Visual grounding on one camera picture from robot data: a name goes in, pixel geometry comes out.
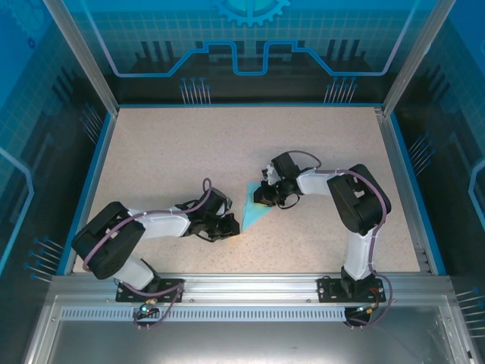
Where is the light blue paper sheet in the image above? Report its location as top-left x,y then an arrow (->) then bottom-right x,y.
240,181 -> 276,232

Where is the grey metal tray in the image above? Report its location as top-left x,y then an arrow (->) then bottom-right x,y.
22,295 -> 477,364

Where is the blue table border strip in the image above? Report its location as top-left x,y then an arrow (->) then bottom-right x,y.
386,112 -> 449,276
56,111 -> 118,276

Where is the silver metal bracket with cable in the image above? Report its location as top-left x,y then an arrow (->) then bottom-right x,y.
260,162 -> 280,187

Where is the long aluminium mounting rail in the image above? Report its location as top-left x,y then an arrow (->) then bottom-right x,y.
51,272 -> 454,304

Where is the slotted grey cable duct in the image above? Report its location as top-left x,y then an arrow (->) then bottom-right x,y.
59,307 -> 446,323

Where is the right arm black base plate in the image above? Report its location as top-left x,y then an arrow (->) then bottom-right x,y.
317,275 -> 386,303

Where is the cable connector with green light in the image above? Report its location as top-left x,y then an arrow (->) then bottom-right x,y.
345,303 -> 381,327
136,298 -> 159,319

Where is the aluminium side rail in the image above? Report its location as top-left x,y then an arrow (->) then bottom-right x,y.
374,107 -> 435,275

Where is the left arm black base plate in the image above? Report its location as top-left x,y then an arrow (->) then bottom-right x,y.
115,278 -> 186,303

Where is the aluminium frame post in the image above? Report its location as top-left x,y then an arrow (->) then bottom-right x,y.
42,0 -> 119,115
381,0 -> 445,117

